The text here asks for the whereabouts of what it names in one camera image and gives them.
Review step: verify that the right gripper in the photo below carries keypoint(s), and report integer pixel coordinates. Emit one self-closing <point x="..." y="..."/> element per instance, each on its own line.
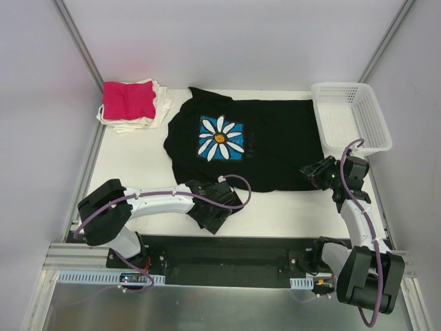
<point x="317" y="173"/>

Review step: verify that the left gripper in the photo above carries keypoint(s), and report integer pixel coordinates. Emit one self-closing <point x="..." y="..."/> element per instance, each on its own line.
<point x="227" y="205"/>

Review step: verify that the black daisy print t-shirt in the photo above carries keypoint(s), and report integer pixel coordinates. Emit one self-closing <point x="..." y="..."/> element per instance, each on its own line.
<point x="261" y="145"/>

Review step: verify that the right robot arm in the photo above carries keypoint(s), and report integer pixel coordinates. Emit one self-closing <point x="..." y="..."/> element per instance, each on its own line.
<point x="368" y="274"/>

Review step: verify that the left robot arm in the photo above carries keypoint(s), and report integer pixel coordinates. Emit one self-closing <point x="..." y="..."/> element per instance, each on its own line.
<point x="105" y="212"/>

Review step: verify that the white plastic basket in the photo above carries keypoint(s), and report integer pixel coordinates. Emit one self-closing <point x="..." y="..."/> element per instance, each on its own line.
<point x="346" y="111"/>

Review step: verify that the white folded t-shirt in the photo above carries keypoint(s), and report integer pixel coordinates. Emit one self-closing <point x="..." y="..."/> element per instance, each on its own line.
<point x="163" y="103"/>

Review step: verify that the pink folded t-shirt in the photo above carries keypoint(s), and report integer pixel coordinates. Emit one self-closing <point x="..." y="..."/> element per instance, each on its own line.
<point x="128" y="101"/>

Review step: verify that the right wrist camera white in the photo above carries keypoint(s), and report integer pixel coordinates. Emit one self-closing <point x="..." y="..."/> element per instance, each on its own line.
<point x="358" y="143"/>

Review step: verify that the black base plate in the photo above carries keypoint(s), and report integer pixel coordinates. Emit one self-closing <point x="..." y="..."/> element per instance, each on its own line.
<point x="245" y="262"/>

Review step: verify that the right white cable duct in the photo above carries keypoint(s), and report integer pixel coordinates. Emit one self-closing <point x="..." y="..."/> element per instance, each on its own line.
<point x="306" y="283"/>

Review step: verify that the white cable duct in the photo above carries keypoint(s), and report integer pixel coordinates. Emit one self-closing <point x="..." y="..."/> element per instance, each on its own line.
<point x="103" y="278"/>
<point x="306" y="283"/>

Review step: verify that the left white cable duct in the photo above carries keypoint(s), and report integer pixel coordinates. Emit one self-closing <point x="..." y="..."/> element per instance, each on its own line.
<point x="103" y="278"/>

